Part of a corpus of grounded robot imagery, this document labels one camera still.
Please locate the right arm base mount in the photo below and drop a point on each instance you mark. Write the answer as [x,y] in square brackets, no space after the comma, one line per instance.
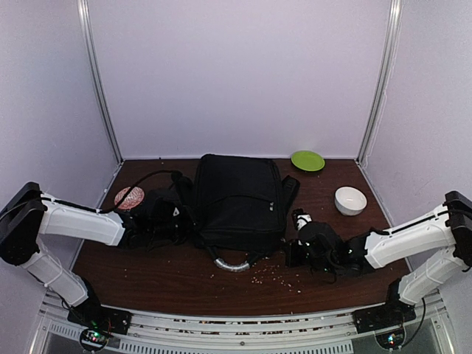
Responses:
[386,323]

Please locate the green plate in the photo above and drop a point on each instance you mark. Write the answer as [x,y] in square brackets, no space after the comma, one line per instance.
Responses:
[307,161]

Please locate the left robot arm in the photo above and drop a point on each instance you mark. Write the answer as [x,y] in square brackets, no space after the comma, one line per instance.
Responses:
[159,218]

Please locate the front aluminium rail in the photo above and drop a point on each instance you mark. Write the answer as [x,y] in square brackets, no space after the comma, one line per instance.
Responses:
[323,332]

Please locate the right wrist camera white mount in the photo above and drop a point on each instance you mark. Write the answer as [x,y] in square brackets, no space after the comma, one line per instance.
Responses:
[300,218]

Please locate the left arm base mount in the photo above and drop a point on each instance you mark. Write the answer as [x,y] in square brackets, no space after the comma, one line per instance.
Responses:
[97,334]

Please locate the white ribbed bowl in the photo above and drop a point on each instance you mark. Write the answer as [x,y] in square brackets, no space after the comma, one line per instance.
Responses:
[349,201]

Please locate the aluminium frame post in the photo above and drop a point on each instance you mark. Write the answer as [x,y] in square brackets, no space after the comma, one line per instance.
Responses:
[387,63]
[87,31]

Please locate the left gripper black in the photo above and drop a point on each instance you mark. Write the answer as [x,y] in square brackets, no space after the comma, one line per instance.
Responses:
[191,226]

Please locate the right aluminium frame post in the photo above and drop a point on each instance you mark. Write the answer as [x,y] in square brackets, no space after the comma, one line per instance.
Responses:
[387,63]

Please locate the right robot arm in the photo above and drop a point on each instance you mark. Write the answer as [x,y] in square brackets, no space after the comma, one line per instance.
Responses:
[446,230]

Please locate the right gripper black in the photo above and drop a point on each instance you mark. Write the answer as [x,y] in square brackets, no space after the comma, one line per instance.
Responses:
[293,257]

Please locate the patterned pink bowl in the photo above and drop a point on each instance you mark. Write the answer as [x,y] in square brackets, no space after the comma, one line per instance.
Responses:
[127,199]

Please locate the left aluminium frame post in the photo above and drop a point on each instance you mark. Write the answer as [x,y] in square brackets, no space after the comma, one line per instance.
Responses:
[87,31]

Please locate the black backpack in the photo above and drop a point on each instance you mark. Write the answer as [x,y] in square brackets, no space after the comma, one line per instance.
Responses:
[238,207]

